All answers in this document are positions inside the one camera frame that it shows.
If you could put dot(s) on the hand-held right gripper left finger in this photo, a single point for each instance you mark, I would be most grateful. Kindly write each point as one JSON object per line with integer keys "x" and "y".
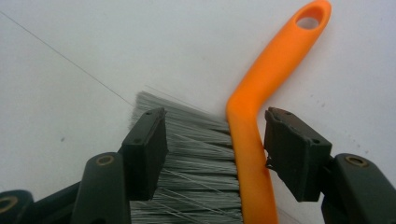
{"x": 144, "y": 155}

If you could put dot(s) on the orange hand brush grey bristles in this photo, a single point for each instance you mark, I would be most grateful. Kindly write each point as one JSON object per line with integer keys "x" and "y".
{"x": 249, "y": 149}

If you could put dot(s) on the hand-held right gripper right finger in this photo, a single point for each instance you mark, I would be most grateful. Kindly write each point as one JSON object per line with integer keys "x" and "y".
{"x": 295, "y": 155}

